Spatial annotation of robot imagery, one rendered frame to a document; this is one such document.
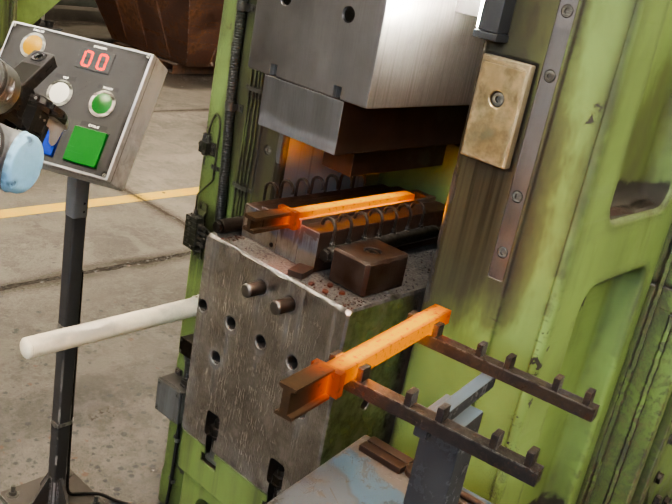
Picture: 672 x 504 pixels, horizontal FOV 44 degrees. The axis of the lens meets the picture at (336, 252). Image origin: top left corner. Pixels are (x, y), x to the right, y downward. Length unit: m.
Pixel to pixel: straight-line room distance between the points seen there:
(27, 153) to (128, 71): 0.56
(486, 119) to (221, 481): 0.91
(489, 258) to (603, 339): 0.44
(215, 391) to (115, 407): 1.07
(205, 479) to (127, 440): 0.81
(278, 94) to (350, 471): 0.67
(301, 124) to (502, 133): 0.36
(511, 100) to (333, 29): 0.32
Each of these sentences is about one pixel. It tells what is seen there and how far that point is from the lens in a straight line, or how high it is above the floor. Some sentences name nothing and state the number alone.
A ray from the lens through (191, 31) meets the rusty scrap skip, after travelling 7.89.
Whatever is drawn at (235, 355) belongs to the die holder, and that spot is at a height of 0.71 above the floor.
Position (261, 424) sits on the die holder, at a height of 0.61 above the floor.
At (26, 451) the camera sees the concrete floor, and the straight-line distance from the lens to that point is 2.56.
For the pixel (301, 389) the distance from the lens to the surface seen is 1.00.
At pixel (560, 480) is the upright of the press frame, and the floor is 0.47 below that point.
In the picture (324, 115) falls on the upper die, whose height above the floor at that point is 1.20.
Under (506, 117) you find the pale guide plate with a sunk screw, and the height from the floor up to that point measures 1.27.
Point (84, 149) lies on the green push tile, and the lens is 1.76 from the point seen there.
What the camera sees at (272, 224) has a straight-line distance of 1.51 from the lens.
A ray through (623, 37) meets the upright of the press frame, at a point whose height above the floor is 1.43.
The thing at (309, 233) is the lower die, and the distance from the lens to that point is 1.52.
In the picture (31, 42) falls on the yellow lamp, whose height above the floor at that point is 1.17.
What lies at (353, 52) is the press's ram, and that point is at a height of 1.32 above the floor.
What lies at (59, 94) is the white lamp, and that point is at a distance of 1.83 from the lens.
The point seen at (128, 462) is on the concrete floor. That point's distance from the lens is 2.53.
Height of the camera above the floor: 1.49
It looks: 21 degrees down
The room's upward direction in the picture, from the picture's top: 11 degrees clockwise
